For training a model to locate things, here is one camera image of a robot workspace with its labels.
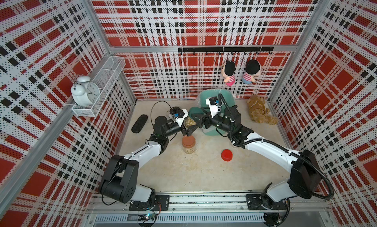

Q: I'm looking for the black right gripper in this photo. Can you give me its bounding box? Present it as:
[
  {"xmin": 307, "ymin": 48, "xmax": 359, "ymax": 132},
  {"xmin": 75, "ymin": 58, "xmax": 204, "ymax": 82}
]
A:
[{"xmin": 191, "ymin": 107, "xmax": 232, "ymax": 135}]

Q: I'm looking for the dark green jar lid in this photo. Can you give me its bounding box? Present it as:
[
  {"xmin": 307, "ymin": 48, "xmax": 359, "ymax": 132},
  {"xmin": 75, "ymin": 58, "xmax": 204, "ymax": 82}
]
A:
[{"xmin": 188, "ymin": 106, "xmax": 202, "ymax": 118}]

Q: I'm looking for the red jar lid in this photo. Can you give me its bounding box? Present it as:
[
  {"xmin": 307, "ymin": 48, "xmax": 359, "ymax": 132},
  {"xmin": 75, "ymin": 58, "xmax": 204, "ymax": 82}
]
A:
[{"xmin": 221, "ymin": 149, "xmax": 233, "ymax": 162}]

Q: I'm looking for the green lid peanut jar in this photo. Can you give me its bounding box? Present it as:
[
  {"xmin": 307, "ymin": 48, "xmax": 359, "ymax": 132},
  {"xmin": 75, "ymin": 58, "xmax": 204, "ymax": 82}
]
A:
[{"xmin": 184, "ymin": 117, "xmax": 197, "ymax": 129}]

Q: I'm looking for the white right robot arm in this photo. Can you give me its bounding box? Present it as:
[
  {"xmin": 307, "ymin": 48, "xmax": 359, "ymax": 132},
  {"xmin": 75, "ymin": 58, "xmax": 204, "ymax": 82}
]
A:
[{"xmin": 191, "ymin": 106, "xmax": 322, "ymax": 209}]

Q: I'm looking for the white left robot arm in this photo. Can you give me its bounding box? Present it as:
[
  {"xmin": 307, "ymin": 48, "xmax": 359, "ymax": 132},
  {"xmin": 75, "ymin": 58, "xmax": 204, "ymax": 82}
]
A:
[{"xmin": 99, "ymin": 116, "xmax": 199, "ymax": 209}]

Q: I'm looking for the orange lid peanut jar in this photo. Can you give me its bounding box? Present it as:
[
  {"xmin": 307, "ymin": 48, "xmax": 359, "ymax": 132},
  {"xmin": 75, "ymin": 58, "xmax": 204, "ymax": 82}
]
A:
[{"xmin": 182, "ymin": 136, "xmax": 196, "ymax": 154}]

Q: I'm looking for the white round device black top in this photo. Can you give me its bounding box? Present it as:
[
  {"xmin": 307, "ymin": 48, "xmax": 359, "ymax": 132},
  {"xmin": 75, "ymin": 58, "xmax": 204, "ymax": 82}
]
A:
[{"xmin": 169, "ymin": 106, "xmax": 185, "ymax": 119}]

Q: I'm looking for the green plastic trash bin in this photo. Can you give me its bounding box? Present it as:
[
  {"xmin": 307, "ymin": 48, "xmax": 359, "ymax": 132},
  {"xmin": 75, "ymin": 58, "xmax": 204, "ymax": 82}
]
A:
[{"xmin": 199, "ymin": 89, "xmax": 236, "ymax": 136}]

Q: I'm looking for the clear plastic bin liner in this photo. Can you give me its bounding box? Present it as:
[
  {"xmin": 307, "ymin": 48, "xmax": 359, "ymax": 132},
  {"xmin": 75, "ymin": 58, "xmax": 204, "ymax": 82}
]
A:
[{"xmin": 194, "ymin": 88, "xmax": 238, "ymax": 133}]

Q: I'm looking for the pink striped hanging doll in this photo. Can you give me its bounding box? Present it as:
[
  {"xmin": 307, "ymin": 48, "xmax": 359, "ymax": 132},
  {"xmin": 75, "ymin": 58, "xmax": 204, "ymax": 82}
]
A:
[{"xmin": 221, "ymin": 60, "xmax": 236, "ymax": 87}]

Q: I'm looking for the tan teddy bear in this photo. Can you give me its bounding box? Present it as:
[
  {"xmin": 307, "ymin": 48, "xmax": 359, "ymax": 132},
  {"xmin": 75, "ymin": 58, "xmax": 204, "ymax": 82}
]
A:
[{"xmin": 246, "ymin": 95, "xmax": 278, "ymax": 125}]

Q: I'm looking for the blue striped hanging doll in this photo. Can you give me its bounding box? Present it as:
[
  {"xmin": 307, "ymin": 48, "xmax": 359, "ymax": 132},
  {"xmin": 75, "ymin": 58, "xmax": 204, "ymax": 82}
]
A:
[{"xmin": 242, "ymin": 59, "xmax": 261, "ymax": 84}]

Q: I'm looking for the white twin-bell alarm clock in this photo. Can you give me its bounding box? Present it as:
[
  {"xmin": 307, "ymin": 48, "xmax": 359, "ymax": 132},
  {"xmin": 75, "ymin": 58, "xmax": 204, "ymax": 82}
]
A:
[{"xmin": 71, "ymin": 76, "xmax": 101, "ymax": 107}]

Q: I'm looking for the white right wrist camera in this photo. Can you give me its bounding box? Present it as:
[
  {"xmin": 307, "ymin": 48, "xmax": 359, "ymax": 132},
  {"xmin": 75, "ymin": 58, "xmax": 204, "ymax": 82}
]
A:
[{"xmin": 206, "ymin": 97, "xmax": 221, "ymax": 118}]

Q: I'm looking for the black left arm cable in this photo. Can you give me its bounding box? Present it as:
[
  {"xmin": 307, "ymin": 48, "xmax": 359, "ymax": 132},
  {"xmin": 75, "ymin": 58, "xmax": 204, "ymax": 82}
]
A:
[{"xmin": 100, "ymin": 100, "xmax": 177, "ymax": 205}]

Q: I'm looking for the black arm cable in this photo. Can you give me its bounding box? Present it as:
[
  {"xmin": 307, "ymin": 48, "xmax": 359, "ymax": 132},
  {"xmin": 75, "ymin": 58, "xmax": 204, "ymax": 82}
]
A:
[
  {"xmin": 217, "ymin": 93, "xmax": 335, "ymax": 201},
  {"xmin": 100, "ymin": 100, "xmax": 177, "ymax": 205}
]

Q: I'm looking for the black wall hook rail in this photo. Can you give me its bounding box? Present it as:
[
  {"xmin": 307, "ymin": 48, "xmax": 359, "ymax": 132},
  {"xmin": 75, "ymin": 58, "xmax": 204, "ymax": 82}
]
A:
[{"xmin": 178, "ymin": 46, "xmax": 274, "ymax": 53}]

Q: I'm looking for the green circuit board with wires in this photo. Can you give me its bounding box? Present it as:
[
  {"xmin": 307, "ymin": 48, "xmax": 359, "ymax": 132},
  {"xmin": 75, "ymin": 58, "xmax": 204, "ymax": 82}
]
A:
[{"xmin": 137, "ymin": 209, "xmax": 161, "ymax": 227}]

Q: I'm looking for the white wire mesh shelf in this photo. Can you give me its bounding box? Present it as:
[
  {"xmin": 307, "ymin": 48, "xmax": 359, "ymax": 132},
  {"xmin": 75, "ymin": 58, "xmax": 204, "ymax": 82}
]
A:
[{"xmin": 72, "ymin": 56, "xmax": 125, "ymax": 117}]

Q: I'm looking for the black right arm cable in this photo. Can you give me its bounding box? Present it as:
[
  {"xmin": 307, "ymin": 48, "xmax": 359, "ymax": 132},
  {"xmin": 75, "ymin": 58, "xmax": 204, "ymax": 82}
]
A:
[{"xmin": 217, "ymin": 93, "xmax": 335, "ymax": 201}]

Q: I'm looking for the metal base rail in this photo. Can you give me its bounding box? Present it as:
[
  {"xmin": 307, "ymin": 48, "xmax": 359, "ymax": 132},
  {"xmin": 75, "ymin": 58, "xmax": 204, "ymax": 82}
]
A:
[{"xmin": 82, "ymin": 190, "xmax": 335, "ymax": 227}]

